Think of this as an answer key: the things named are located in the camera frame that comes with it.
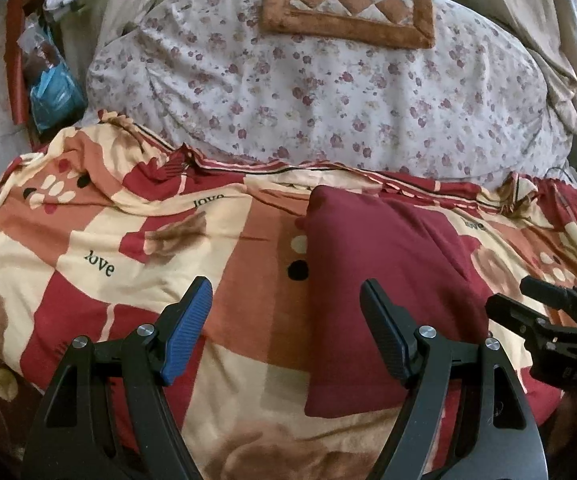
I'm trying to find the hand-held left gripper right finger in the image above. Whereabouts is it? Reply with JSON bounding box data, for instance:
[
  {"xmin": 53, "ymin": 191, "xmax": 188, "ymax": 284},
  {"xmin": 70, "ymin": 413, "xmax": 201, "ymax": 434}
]
[{"xmin": 359, "ymin": 279, "xmax": 551, "ymax": 480}]

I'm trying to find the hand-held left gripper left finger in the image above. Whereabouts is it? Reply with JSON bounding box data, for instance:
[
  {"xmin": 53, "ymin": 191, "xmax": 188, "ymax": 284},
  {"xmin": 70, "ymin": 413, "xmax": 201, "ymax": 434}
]
[{"xmin": 21, "ymin": 276, "xmax": 214, "ymax": 480}]

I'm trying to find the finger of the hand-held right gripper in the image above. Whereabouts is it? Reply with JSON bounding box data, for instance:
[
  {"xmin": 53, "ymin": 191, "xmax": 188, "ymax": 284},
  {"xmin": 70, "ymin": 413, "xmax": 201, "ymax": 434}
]
[
  {"xmin": 519, "ymin": 276, "xmax": 577, "ymax": 313},
  {"xmin": 485, "ymin": 293, "xmax": 551, "ymax": 343}
]

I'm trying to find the maroon small garment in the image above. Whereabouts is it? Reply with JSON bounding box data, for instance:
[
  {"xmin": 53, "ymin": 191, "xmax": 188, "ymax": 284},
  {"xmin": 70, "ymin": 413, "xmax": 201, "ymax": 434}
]
[{"xmin": 304, "ymin": 185, "xmax": 494, "ymax": 418}]

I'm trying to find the red cream printed blanket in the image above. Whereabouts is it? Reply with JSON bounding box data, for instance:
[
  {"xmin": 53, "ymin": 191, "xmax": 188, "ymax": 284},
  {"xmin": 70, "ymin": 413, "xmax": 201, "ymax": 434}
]
[{"xmin": 0, "ymin": 112, "xmax": 577, "ymax": 480}]

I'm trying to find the white floral bed sheet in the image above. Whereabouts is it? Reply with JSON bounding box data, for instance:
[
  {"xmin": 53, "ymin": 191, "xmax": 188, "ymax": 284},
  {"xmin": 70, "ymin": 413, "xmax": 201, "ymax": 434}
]
[{"xmin": 86, "ymin": 0, "xmax": 574, "ymax": 183}]

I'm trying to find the beige curtain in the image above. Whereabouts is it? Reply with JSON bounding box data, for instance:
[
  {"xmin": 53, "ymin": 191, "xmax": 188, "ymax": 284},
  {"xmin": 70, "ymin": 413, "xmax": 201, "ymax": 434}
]
[
  {"xmin": 61, "ymin": 0, "xmax": 212, "ymax": 126},
  {"xmin": 455, "ymin": 0, "xmax": 577, "ymax": 136}
]

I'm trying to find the blue plastic bag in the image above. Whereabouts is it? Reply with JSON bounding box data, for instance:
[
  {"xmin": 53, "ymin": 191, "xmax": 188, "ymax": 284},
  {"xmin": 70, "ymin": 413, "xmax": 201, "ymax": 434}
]
[{"xmin": 28, "ymin": 55, "xmax": 89, "ymax": 133}]

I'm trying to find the brown checkered quilted pillow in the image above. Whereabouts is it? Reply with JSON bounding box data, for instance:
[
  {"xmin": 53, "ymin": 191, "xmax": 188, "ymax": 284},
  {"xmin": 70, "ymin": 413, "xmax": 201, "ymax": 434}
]
[{"xmin": 261, "ymin": 0, "xmax": 436, "ymax": 51}]

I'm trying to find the red flat board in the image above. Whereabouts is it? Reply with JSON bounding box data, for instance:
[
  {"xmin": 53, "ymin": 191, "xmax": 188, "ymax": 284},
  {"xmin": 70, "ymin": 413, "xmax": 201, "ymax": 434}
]
[{"xmin": 6, "ymin": 0, "xmax": 46, "ymax": 126}]

